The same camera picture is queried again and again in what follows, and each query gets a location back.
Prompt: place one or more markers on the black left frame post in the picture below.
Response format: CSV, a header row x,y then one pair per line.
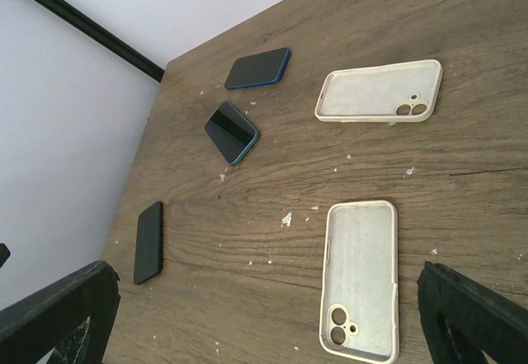
x,y
102,36

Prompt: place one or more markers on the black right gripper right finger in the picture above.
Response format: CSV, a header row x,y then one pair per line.
x,y
465,322

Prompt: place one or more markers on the teal blue phone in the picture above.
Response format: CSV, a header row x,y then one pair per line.
x,y
231,132

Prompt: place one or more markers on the dark blue phone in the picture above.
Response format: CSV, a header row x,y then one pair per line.
x,y
260,69

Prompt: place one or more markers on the white phone case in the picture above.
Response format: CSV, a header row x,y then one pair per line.
x,y
393,93
359,300

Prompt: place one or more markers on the black phone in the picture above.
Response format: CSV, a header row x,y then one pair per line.
x,y
148,259

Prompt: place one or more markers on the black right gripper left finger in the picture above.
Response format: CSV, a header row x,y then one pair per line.
x,y
73,316

